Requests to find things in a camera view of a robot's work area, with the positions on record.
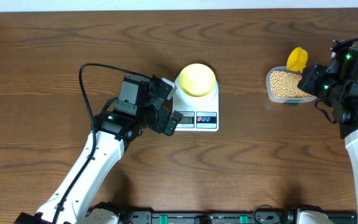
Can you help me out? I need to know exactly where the white kitchen scale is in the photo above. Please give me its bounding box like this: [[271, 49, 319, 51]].
[[173, 77, 219, 132]]

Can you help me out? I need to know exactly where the black left camera cable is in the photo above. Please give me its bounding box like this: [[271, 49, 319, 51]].
[[51, 62, 152, 224]]

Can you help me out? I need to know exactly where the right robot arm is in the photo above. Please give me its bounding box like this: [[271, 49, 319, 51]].
[[298, 45, 358, 221]]

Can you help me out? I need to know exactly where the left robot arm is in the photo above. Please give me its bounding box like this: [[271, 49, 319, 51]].
[[15, 75, 182, 223]]

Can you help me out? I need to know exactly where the yellow measuring scoop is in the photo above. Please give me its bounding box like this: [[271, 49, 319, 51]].
[[287, 47, 308, 72]]

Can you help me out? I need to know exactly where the clear container of soybeans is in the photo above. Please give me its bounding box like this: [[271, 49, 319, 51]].
[[266, 67, 316, 104]]

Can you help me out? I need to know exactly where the pale yellow bowl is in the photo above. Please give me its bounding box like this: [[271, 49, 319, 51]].
[[178, 63, 216, 97]]

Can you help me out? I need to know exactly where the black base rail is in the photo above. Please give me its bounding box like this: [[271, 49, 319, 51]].
[[82, 202, 358, 224]]

